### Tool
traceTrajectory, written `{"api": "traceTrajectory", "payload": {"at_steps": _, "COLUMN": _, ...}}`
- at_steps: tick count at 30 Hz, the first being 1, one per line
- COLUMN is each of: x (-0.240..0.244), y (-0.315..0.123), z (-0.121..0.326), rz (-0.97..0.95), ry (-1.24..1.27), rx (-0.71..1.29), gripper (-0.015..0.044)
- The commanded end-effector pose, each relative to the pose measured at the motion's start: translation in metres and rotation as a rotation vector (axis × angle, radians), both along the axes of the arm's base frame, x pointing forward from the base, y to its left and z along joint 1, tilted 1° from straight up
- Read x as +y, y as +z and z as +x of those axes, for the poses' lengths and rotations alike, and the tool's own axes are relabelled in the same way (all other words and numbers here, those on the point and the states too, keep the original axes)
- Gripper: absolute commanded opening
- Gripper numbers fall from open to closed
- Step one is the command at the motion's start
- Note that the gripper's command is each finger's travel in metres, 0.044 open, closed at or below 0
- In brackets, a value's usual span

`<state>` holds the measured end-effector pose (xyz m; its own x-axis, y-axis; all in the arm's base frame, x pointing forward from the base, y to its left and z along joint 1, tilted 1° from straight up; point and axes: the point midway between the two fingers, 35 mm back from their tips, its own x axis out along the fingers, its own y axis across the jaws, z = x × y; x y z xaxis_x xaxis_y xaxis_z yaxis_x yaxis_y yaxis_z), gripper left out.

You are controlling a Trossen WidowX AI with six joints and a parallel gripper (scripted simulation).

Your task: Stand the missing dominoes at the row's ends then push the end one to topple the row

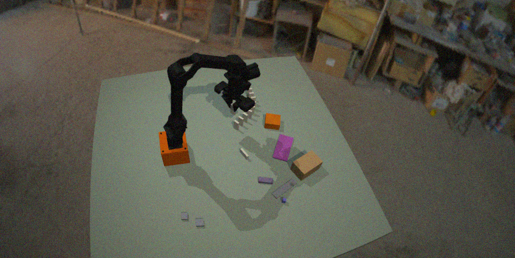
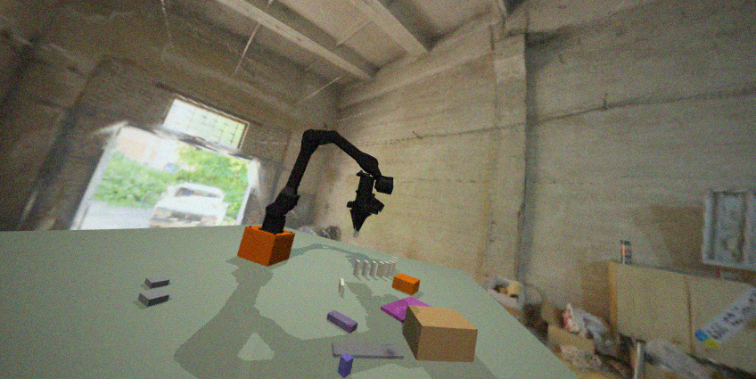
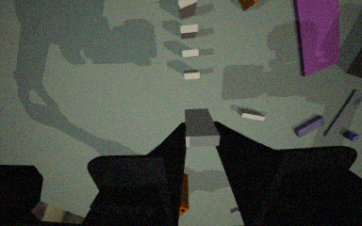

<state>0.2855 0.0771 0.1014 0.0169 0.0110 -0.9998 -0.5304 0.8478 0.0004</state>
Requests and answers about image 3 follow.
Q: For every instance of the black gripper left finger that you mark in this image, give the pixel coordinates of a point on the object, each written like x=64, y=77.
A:
x=163, y=168

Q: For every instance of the blue rectangular block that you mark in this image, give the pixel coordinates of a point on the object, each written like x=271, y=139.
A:
x=350, y=135

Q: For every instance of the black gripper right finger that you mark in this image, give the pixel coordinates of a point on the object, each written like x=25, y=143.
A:
x=255, y=171

